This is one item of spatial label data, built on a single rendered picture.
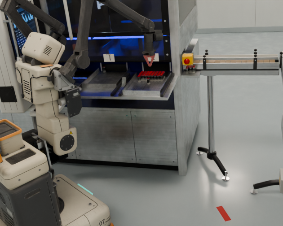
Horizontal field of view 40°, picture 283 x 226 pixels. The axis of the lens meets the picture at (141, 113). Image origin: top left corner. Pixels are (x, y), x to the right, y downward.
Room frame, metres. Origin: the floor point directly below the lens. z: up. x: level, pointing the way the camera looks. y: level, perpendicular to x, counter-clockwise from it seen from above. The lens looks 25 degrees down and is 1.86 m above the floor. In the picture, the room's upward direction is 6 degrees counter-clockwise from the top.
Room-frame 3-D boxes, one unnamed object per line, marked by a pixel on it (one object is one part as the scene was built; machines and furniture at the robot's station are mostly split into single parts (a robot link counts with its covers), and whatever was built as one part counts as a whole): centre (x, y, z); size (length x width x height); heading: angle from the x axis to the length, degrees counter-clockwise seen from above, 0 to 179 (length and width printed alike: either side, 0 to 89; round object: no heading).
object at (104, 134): (3.43, 0.52, 0.44); 2.06 x 1.00 x 0.88; 72
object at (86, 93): (2.60, 0.09, 0.87); 0.70 x 0.48 x 0.02; 72
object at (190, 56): (2.65, -0.37, 1.00); 0.08 x 0.07 x 0.07; 162
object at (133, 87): (2.51, -0.06, 0.90); 0.34 x 0.26 x 0.04; 162
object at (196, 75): (2.69, -0.40, 0.87); 0.14 x 0.13 x 0.02; 162
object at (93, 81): (2.72, 0.23, 0.90); 0.34 x 0.26 x 0.04; 162
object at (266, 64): (2.70, -0.69, 0.92); 0.69 x 0.15 x 0.16; 72
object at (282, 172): (1.78, -0.77, 0.50); 0.12 x 0.05 x 0.09; 162
